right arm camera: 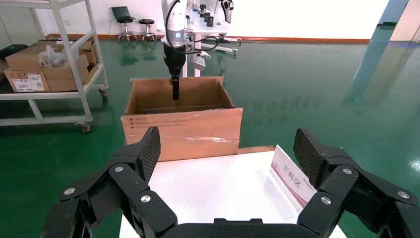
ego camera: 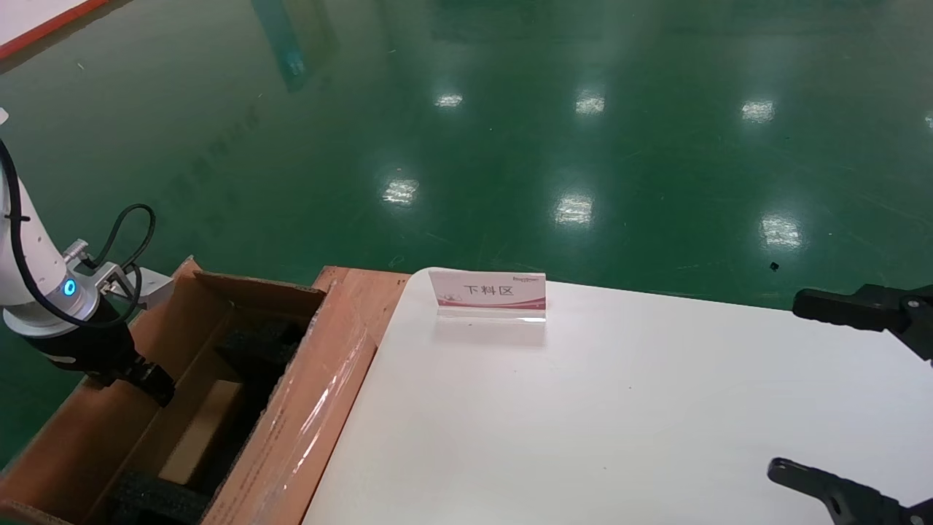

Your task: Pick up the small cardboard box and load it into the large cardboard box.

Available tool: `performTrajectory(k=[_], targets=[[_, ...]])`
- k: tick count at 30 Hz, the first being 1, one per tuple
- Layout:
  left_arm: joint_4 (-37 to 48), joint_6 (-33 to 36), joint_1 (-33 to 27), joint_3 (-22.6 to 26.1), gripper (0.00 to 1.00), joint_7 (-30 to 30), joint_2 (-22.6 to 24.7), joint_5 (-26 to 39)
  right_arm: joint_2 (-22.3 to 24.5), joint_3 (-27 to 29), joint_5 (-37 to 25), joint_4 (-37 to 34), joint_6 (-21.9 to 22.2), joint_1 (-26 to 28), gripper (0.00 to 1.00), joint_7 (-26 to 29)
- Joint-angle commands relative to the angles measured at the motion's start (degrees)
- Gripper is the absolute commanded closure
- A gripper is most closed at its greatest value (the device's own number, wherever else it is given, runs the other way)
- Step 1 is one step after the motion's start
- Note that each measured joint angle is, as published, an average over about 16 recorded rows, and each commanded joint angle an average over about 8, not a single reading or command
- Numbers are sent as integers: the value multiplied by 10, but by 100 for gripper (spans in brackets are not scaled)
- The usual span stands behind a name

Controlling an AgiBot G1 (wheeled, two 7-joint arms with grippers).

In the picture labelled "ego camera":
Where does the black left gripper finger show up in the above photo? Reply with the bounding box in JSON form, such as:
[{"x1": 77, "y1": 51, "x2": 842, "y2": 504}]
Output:
[{"x1": 117, "y1": 358, "x2": 176, "y2": 408}]

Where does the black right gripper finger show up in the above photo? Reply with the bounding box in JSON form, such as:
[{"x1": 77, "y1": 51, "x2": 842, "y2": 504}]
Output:
[
  {"x1": 792, "y1": 284, "x2": 933, "y2": 362},
  {"x1": 767, "y1": 458, "x2": 933, "y2": 525}
]

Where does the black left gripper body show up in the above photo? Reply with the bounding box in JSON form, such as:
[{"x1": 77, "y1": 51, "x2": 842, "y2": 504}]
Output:
[{"x1": 29, "y1": 295, "x2": 143, "y2": 384}]

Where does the small cardboard box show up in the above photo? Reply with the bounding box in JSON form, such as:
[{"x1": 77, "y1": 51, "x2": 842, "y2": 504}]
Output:
[{"x1": 159, "y1": 379, "x2": 243, "y2": 486}]

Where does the large cardboard box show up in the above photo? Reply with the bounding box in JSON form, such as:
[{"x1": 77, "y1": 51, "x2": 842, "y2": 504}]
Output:
[{"x1": 0, "y1": 255, "x2": 410, "y2": 525}]

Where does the black foam insert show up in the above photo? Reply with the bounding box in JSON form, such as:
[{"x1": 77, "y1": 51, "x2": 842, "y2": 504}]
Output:
[
  {"x1": 109, "y1": 472, "x2": 213, "y2": 525},
  {"x1": 215, "y1": 321, "x2": 308, "y2": 384}
]

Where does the white board with red edge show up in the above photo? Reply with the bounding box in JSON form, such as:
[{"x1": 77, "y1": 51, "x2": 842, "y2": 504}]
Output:
[{"x1": 0, "y1": 0, "x2": 112, "y2": 61}]

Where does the acrylic table sign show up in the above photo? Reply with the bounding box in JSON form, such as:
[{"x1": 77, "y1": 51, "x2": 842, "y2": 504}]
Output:
[{"x1": 429, "y1": 268, "x2": 547, "y2": 326}]

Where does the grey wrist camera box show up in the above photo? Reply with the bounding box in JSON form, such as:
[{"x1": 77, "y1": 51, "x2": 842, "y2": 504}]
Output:
[{"x1": 62, "y1": 241, "x2": 176, "y2": 311}]

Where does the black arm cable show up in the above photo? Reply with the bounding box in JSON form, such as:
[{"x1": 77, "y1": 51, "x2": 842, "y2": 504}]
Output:
[{"x1": 0, "y1": 139, "x2": 157, "y2": 329}]

